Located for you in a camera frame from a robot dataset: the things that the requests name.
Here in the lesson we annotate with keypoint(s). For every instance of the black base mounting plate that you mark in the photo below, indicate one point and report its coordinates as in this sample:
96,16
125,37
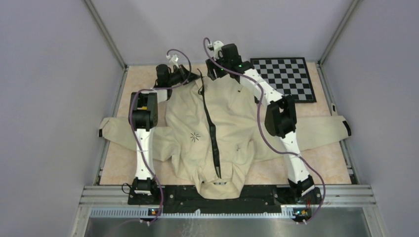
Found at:
253,199

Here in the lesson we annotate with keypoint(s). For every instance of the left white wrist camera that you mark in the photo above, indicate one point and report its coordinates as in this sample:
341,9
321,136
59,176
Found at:
173,60

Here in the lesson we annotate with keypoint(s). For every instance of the cream zip-up jacket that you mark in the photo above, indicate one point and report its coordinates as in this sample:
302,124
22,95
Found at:
210,138

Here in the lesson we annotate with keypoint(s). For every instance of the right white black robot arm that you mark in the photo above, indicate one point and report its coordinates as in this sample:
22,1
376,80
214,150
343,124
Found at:
280,112

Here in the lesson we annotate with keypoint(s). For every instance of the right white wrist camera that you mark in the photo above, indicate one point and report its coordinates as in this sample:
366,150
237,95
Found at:
216,48

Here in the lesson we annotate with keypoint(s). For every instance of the aluminium frame rail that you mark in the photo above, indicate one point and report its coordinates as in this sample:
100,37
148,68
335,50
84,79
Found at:
344,211

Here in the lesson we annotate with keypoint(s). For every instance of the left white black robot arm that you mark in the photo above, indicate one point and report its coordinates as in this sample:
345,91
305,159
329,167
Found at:
143,119

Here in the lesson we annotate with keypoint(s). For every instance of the black white checkerboard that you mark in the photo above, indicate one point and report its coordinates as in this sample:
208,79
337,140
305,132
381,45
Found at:
289,76

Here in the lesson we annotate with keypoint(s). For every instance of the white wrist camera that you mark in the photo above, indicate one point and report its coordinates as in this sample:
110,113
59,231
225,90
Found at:
173,60
216,48

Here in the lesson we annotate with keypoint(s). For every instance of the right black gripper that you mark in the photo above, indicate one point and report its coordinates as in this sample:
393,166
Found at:
211,67

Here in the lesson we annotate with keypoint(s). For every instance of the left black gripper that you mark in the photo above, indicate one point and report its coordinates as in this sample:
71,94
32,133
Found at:
186,75

